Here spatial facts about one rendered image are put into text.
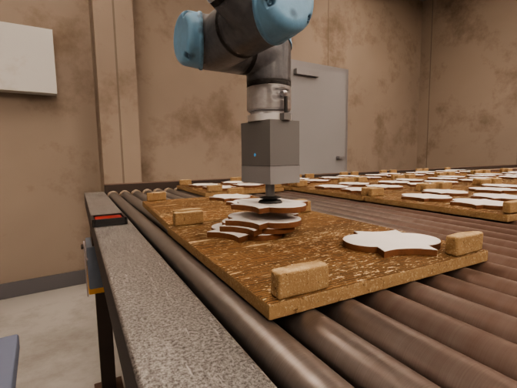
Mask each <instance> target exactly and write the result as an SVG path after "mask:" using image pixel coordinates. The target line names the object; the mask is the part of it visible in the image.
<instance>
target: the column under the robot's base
mask: <svg viewBox="0 0 517 388"><path fill-rule="evenodd" d="M19 350H20V345H19V337H18V334H15V335H11V336H6V337H2V338H0V388H15V387H16V379H17V372H18V358H19Z"/></svg>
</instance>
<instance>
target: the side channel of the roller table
mask: <svg viewBox="0 0 517 388"><path fill-rule="evenodd" d="M503 168H507V169H508V168H517V164H513V165H497V166H466V167H450V169H465V170H479V169H503ZM436 170H445V168H433V169H429V171H436ZM404 172H415V169H402V170H397V173H404ZM378 173H379V171H369V172H359V176H362V175H365V174H378ZM323 176H339V172H338V173H322V174H314V178H318V177H323ZM226 181H230V178H226V179H195V180H192V184H195V183H221V182H226ZM177 186H180V185H179V181H162V182H131V183H115V184H104V190H105V194H106V195H108V193H109V192H111V191H116V192H117V193H118V194H119V193H120V192H121V191H123V190H127V191H129V192H130V193H131V192H132V191H133V190H135V189H137V190H139V191H141V192H142V191H143V190H144V189H150V190H152V191H153V190H154V189H162V190H164V189H166V188H171V189H174V188H177Z"/></svg>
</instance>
